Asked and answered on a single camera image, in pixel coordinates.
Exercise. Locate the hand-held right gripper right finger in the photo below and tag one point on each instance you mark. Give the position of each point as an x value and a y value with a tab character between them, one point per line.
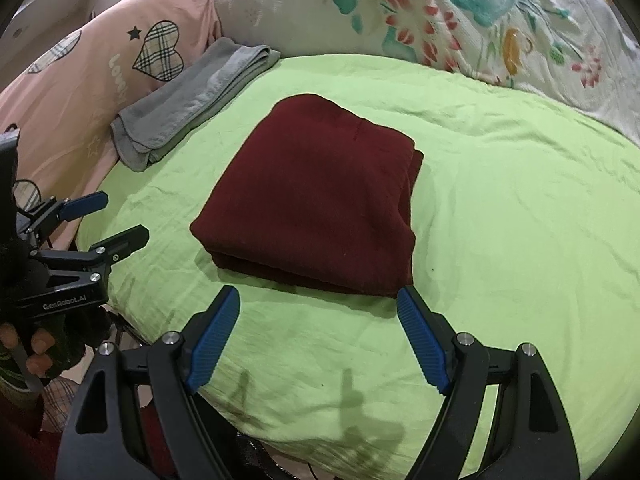
422	340

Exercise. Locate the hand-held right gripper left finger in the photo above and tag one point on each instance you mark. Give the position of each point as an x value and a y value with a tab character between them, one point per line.
212	340

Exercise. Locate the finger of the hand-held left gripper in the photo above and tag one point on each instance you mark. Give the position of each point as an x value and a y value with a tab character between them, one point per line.
85	203
125	239

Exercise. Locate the dark red garment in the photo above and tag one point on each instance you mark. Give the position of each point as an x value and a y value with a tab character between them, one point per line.
310	195

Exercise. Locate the person's left hand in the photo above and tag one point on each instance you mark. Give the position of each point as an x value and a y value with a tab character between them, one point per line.
42	342

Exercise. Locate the pink heart print pillow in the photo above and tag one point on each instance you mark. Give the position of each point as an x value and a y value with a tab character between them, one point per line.
85	90

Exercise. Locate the light green bed sheet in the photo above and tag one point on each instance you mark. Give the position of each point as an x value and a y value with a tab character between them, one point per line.
500	240

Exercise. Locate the person's dark red clothing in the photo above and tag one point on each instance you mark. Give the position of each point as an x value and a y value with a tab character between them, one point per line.
20	440

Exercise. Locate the grey folded cloth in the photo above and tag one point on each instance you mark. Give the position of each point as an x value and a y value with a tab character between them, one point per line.
190	95

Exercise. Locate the white floral quilt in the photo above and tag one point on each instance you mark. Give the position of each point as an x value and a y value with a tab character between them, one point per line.
450	15

